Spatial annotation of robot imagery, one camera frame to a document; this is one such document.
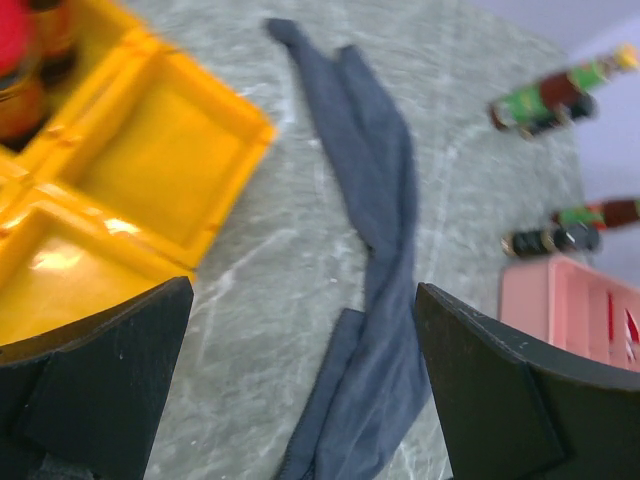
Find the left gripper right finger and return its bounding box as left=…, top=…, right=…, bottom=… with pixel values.
left=415, top=283, right=639, bottom=480

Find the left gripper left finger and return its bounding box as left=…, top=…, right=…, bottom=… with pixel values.
left=1, top=277, right=193, bottom=479

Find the red label sauce bottle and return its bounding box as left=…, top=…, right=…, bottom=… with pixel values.
left=550, top=197, right=639, bottom=230

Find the green label sauce bottle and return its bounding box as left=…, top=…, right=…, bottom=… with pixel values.
left=488, top=44, right=639, bottom=131

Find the red lid sauce jar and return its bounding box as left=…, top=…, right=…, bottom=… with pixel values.
left=1, top=1, right=48, bottom=151
left=28, top=0, right=78, bottom=86

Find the pink compartment tray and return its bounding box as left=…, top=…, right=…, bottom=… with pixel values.
left=499, top=255, right=639, bottom=372

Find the dark blue cloth towel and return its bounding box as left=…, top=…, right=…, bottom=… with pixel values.
left=266, top=18, right=431, bottom=479

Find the yellow compartment bin tray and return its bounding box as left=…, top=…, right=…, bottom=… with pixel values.
left=1, top=1, right=276, bottom=344

